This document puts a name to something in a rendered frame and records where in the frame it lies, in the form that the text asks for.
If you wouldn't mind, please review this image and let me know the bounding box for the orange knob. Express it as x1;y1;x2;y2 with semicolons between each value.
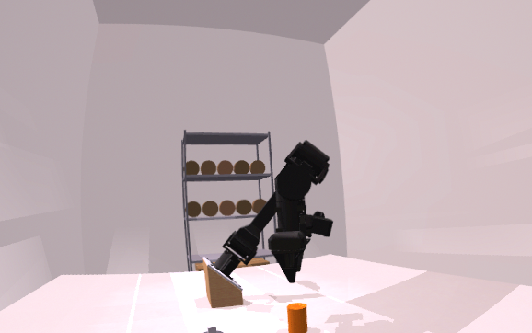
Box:
287;303;308;333

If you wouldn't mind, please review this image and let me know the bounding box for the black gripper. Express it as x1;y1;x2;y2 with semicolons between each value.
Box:
268;200;312;283

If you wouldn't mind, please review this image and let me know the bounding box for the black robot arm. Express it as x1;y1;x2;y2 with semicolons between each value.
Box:
210;140;333;280

